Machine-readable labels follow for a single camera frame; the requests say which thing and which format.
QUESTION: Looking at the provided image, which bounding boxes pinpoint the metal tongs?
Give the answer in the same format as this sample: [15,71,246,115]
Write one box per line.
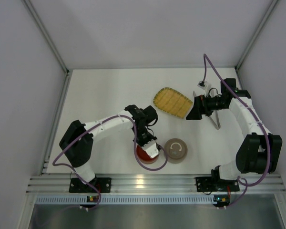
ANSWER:
[188,92,221,130]

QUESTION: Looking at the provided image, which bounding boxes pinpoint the red round lid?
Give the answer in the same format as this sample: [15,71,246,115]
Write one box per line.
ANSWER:
[136,145,159,164]

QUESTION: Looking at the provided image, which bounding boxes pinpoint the brown round lid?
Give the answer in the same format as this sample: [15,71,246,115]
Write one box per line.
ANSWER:
[164,138,188,164]

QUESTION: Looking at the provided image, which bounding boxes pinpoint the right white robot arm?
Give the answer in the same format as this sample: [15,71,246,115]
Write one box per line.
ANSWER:
[186,78,283,187]

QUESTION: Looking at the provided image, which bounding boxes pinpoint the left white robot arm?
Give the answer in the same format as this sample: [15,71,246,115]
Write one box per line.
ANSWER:
[59,105,159,185]

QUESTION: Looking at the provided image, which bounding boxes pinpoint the woven bamboo tray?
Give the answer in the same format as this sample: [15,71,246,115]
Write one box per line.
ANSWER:
[153,87,194,119]

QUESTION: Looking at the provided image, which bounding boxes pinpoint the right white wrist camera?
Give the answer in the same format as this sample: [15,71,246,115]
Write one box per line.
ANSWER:
[198,81,212,97]

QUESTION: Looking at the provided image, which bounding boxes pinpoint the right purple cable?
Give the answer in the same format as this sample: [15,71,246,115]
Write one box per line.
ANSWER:
[203,53,271,208]

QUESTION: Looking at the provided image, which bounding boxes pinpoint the purple cable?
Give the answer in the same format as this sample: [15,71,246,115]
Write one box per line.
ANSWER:
[52,114,169,210]
[203,53,271,208]

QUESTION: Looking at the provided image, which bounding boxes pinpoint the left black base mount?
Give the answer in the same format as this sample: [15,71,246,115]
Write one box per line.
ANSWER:
[69,177,112,193]

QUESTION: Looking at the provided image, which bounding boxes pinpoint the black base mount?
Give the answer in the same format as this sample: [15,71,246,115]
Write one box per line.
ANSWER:
[69,177,112,193]
[195,177,216,193]

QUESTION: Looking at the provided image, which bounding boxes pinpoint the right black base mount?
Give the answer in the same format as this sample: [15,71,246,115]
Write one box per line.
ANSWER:
[195,177,216,193]

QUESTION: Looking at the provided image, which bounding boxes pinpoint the slotted cable duct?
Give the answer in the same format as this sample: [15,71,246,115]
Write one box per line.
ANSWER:
[35,194,228,205]

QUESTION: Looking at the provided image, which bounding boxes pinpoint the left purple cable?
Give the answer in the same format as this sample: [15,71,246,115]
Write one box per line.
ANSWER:
[52,114,169,210]

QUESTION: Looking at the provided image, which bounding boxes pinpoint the aluminium mounting rail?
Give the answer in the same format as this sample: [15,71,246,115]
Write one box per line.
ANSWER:
[26,174,286,195]

